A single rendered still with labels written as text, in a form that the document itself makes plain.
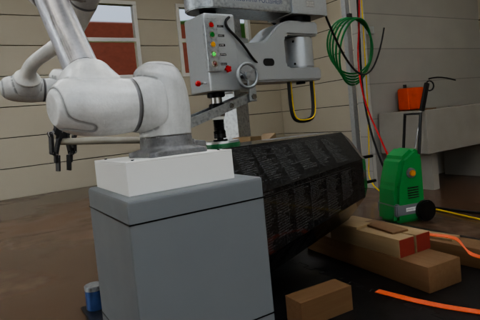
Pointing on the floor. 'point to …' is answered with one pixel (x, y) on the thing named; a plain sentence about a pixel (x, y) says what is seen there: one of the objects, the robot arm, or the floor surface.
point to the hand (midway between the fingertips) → (63, 163)
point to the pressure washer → (404, 184)
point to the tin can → (93, 296)
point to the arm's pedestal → (183, 253)
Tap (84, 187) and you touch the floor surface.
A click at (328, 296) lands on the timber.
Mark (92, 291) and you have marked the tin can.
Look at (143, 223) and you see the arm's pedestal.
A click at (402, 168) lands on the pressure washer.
